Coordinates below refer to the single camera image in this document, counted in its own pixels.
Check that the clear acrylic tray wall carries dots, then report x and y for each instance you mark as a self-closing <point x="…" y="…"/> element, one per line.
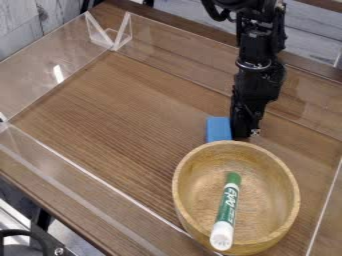
<point x="105" y="101"/>

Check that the brown wooden bowl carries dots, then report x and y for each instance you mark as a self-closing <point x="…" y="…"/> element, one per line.
<point x="268" y="201"/>

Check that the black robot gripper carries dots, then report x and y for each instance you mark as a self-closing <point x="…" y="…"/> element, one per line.
<point x="255" y="89"/>

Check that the green Expo marker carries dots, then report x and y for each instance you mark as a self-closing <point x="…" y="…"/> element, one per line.
<point x="221" y="232"/>

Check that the blue foam block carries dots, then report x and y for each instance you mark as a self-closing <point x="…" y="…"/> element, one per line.
<point x="217" y="129"/>

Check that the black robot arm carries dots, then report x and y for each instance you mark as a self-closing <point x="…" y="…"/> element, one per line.
<point x="260" y="39"/>

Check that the black metal bracket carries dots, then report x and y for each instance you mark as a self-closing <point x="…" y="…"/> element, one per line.
<point x="53" y="247"/>

